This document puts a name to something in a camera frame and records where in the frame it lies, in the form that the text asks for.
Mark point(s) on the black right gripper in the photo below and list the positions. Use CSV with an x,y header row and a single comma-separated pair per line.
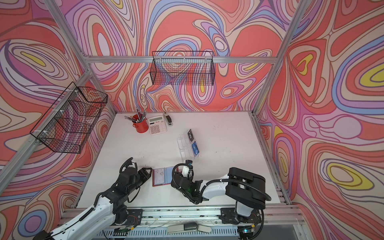
x,y
176,173

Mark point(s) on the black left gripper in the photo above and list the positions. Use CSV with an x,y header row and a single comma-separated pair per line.
x,y
143,173

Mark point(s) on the red leather card holder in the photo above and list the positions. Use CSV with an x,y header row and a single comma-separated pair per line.
x,y
168,175

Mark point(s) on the clear acrylic card stand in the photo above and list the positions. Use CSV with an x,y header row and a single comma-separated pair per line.
x,y
185,147

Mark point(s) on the blue credit card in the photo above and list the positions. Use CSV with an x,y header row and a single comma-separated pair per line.
x,y
195,148

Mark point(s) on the black VIP credit card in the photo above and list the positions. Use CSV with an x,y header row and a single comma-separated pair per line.
x,y
191,136

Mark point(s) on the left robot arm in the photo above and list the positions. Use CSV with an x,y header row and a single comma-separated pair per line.
x,y
109,208

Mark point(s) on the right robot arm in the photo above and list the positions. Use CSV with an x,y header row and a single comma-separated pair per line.
x,y
246,188

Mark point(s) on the grey foot pedal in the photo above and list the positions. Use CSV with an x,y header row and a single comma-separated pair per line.
x,y
188,227

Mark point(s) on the red metal pen bucket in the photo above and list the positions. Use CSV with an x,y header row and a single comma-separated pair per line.
x,y
141,126

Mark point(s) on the pink desk calculator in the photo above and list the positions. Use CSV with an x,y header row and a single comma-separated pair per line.
x,y
157,125

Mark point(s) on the pens and pencils bunch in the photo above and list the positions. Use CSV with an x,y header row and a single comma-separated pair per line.
x,y
139,117

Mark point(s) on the grey black stapler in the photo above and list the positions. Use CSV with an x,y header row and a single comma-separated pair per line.
x,y
168,119

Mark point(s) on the black wire basket left wall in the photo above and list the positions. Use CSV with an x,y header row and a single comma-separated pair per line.
x,y
67,127

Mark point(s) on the black wire basket wall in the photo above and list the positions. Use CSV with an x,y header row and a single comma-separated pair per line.
x,y
67,127
183,68

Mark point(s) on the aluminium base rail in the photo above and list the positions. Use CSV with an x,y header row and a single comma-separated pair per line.
x,y
274,215

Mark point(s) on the black wire basket back wall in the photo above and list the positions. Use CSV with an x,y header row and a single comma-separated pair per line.
x,y
183,68

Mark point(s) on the aluminium frame post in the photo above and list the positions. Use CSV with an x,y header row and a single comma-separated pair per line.
x,y
59,18

